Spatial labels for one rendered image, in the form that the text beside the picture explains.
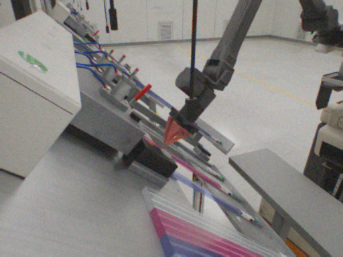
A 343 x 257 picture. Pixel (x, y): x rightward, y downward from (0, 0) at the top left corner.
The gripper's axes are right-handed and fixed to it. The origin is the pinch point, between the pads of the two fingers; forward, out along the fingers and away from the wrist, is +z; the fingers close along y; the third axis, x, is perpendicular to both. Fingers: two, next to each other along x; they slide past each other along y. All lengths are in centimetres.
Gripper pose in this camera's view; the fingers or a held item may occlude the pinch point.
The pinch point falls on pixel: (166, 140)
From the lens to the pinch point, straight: 74.7
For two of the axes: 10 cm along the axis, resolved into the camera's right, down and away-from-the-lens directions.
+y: 3.5, 4.4, -8.2
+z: -6.3, 7.6, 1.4
